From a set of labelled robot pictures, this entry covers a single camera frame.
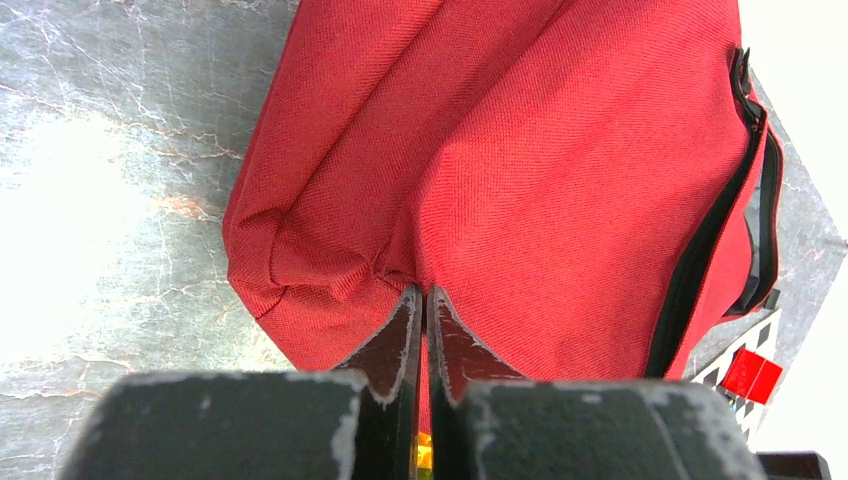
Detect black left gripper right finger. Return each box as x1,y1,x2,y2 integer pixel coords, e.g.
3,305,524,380
426,287,766,479

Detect black white chessboard mat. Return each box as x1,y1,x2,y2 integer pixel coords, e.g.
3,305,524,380
690,310,783,442

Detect red toy brick house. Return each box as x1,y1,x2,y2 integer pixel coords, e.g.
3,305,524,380
719,348,784,405

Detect red student backpack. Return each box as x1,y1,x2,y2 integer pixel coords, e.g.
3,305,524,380
222,0,785,439

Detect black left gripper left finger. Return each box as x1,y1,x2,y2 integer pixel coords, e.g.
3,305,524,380
61,285,423,479

